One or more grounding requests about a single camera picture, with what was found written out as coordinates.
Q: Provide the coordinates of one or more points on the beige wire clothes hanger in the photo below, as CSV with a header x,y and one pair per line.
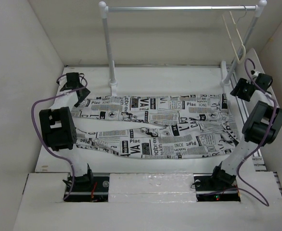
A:
x,y
241,53

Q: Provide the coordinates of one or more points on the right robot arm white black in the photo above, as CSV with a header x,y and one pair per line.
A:
x,y
273,120

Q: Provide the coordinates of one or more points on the newspaper print trousers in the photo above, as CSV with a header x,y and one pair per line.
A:
x,y
170,127

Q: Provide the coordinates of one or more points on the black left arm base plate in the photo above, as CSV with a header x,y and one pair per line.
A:
x,y
96,192

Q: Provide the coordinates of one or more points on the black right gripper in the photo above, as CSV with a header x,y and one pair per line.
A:
x,y
240,84

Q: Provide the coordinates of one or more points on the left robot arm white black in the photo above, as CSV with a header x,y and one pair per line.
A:
x,y
59,132

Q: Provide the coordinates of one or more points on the white clothes rack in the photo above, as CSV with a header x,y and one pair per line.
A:
x,y
161,33

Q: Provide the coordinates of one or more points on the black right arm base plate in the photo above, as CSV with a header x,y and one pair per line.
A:
x,y
210,190

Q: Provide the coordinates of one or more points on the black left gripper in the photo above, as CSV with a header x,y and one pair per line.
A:
x,y
84,94

